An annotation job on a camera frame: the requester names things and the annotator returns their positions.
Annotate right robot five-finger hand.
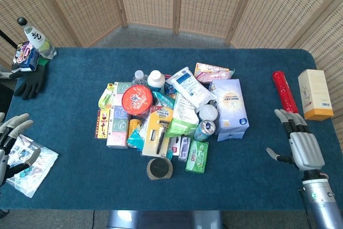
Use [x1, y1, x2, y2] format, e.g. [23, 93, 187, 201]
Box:
[266, 108, 326, 172]

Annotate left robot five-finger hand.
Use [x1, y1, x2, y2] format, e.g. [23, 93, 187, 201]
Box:
[0, 112, 41, 187]

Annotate blue white tissue box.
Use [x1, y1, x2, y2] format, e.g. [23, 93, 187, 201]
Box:
[211, 78, 250, 142]

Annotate green soap packet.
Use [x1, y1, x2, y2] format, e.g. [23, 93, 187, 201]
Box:
[185, 140, 210, 174]

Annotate pink snack bag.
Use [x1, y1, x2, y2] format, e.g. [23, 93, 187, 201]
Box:
[193, 62, 235, 84]

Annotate clear plastic printed bag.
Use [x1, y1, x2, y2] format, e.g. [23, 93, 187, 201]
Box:
[6, 133, 59, 199]

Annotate white and orange carton box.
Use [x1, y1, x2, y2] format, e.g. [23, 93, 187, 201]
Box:
[297, 69, 334, 121]

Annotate red cylindrical tube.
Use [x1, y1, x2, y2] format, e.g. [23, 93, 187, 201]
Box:
[272, 70, 299, 115]

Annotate black glove with green cuff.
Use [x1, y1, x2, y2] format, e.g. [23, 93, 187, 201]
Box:
[9, 56, 51, 101]

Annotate blue carpet table cover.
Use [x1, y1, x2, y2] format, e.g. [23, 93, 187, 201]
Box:
[4, 47, 343, 211]

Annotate blue snack packet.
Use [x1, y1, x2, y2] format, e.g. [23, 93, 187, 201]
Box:
[11, 41, 41, 72]

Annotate red and yellow spice box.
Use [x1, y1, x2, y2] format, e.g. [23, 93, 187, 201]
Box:
[96, 108, 111, 139]

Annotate light blue drink can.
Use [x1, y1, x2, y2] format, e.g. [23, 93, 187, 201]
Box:
[193, 119, 217, 142]

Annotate black rod stand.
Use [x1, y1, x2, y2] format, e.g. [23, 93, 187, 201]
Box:
[0, 28, 20, 50]

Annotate white round lidded container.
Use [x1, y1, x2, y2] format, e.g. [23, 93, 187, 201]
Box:
[198, 104, 219, 121]

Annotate clear bottle with black cap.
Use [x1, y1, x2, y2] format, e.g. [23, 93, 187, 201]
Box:
[16, 17, 57, 60]

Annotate green and yellow small pack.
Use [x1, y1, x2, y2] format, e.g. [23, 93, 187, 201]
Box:
[98, 82, 115, 109]

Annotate pastel pocket tissue multipack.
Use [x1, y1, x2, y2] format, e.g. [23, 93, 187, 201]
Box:
[106, 82, 133, 150]

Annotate clear plastic case purple contents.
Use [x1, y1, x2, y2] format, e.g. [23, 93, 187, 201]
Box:
[177, 135, 192, 163]

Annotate green and white food bag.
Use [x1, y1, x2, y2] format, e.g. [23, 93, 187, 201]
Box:
[166, 94, 200, 137]

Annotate teal wrinkled sachet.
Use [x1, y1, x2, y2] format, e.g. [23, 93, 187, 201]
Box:
[126, 128, 148, 152]

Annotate silver can lying down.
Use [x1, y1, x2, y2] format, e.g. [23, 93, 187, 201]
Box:
[128, 116, 143, 139]

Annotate white hang card red label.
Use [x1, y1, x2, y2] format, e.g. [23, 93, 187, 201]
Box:
[168, 136, 183, 158]

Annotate white bag with blue print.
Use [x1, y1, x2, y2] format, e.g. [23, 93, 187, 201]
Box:
[165, 67, 218, 112]

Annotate red lidded noodle bowl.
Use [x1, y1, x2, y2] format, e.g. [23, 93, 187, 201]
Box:
[121, 84, 154, 117]

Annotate glass jar with black lid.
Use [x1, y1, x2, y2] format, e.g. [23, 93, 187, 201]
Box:
[146, 157, 174, 181]

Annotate blue red small snack pack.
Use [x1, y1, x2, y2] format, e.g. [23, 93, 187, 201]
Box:
[164, 80, 178, 97]

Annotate clear water bottle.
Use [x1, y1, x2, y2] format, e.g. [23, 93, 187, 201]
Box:
[131, 70, 149, 86]

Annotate yellow razor blister pack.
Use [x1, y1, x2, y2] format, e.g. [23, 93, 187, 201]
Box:
[141, 110, 175, 158]

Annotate teal white foil packet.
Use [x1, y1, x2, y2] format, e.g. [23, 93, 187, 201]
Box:
[152, 90, 175, 112]

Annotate grey robot torso base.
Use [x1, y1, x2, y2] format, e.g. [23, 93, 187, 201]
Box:
[106, 209, 223, 229]

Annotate white plastic bottle white cap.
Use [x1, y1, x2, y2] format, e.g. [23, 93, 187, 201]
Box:
[147, 70, 166, 93]

